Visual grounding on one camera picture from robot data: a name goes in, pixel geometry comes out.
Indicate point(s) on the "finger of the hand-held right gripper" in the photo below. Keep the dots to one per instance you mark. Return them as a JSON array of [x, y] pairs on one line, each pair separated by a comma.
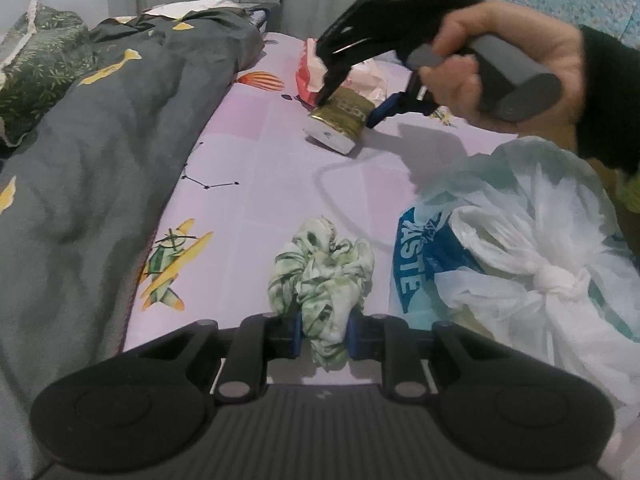
[[350, 30], [385, 110]]

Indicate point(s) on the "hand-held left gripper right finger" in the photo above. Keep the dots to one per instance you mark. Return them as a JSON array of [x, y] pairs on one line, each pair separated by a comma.
[[354, 337]]

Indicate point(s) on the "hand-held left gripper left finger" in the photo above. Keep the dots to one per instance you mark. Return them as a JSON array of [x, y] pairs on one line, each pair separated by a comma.
[[296, 337]]

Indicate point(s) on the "gold label jar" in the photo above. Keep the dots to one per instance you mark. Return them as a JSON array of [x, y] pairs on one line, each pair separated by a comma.
[[345, 120]]

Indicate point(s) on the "green patterned scrunchie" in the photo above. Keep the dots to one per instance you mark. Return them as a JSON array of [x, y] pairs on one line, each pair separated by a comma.
[[325, 280]]

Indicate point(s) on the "person's right hand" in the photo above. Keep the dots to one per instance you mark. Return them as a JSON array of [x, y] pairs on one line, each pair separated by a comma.
[[550, 45]]

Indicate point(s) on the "wet wipes pack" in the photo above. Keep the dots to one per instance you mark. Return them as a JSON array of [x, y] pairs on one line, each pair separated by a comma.
[[365, 80]]

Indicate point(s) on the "dark bedside stand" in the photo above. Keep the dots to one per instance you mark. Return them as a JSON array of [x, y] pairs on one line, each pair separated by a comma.
[[267, 15]]

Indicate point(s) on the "pink printed bed sheet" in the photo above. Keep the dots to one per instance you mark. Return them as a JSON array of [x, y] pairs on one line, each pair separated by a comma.
[[260, 175]]

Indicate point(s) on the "yellow-green cloth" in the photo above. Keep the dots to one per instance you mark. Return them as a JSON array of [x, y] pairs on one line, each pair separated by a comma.
[[629, 190]]

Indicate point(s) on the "cream cloth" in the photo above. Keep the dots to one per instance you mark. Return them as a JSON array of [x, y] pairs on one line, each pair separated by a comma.
[[190, 9]]

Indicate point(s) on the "white plastic bag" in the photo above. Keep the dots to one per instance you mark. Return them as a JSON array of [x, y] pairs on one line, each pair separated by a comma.
[[525, 270]]

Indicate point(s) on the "grey duvet yellow print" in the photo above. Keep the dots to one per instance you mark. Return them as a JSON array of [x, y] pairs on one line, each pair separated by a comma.
[[100, 160]]

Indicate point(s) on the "green floral pillow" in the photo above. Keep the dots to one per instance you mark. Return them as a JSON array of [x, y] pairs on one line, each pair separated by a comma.
[[40, 60]]

